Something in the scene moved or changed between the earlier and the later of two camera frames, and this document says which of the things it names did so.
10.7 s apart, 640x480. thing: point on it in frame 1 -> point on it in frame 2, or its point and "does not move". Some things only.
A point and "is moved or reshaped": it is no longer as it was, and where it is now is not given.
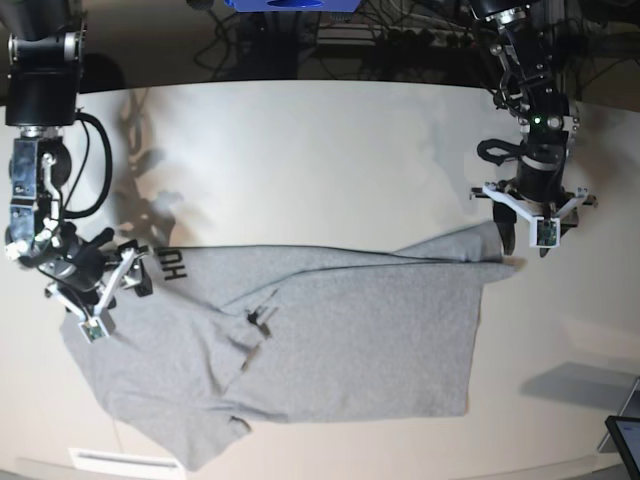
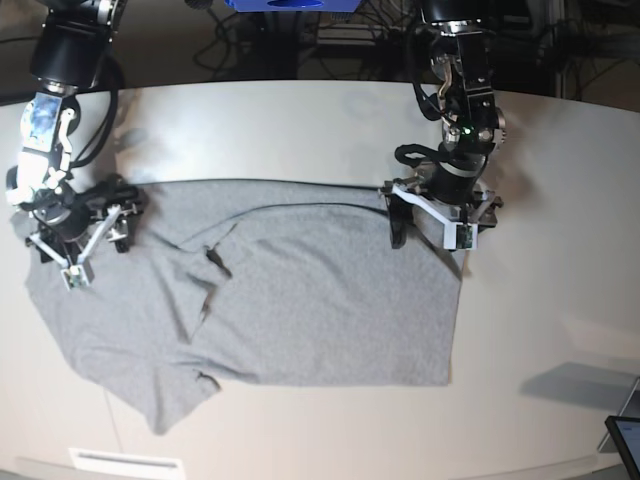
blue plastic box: (293, 5) does not move
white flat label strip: (125, 462) does not move
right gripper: (539, 180) -> (451, 180)
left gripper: (78, 274) -> (68, 217)
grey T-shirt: (227, 335) is moved or reshaped
